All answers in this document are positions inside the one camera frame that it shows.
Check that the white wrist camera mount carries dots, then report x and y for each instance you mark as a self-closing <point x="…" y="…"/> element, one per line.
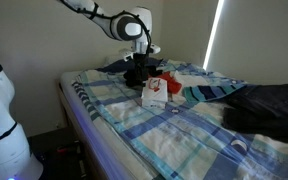
<point x="152" y="49"/>

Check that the blue plaid blanket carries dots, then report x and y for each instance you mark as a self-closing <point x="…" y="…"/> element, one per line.
<point x="184" y="140"/>

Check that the dark navy cloth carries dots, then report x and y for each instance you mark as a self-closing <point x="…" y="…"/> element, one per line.
<point x="115" y="66"/>

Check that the white mattress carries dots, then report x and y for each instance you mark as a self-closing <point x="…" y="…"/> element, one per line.
<point x="94" y="133"/>

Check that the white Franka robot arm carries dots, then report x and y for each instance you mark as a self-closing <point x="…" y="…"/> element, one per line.
<point x="4" y="133"/>

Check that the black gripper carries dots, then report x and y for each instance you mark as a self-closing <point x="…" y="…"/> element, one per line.
<point x="141" y="65"/>

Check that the black garment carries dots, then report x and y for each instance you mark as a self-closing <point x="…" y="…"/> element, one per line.
<point x="267" y="110"/>

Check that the red cloth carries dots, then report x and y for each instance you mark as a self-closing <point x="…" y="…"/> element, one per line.
<point x="155" y="93"/>

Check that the wooden bed frame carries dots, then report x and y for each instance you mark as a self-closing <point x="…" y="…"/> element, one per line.
<point x="79" y="140"/>

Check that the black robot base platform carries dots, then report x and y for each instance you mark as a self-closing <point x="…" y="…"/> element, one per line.
<point x="57" y="163"/>

